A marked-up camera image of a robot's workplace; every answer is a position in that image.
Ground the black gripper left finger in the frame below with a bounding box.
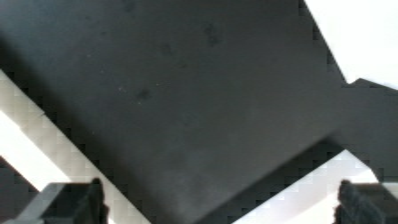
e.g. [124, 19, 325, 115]
[12, 178, 108, 224]

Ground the white drawer cabinet frame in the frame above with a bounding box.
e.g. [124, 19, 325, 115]
[304, 0, 398, 90]

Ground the white front rail barrier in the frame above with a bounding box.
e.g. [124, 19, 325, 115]
[233, 150, 398, 224]

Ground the white drawer box front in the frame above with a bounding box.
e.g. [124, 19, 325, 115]
[0, 70, 151, 224]

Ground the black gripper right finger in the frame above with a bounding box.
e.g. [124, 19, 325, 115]
[332, 180, 398, 224]

